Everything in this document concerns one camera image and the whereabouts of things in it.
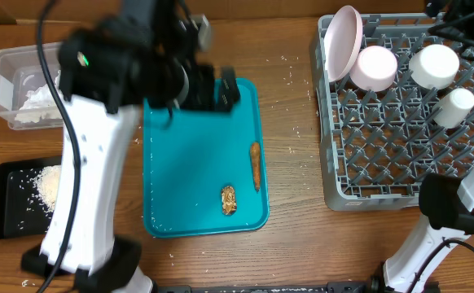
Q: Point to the teal plastic tray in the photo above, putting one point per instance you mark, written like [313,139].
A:
[189,157]

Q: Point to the orange carrot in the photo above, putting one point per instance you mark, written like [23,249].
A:
[255,155]

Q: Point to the pile of white rice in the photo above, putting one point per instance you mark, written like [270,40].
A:
[41,186]

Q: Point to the black tray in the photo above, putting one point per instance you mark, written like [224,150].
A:
[22,212]

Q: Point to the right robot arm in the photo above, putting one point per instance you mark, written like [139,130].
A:
[446,203]

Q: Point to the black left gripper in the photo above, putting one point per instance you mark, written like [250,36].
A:
[203,100]

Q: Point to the white bowl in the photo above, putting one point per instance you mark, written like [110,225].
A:
[435,66]

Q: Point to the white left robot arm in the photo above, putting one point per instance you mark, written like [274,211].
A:
[143,56]

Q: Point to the gray dishwasher rack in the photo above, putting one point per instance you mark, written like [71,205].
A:
[376,148]

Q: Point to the brown granola bar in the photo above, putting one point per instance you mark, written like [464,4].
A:
[229,204]

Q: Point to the clear plastic bin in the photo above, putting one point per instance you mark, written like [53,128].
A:
[20,71]

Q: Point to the white cup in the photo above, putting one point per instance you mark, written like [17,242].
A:
[454,108]

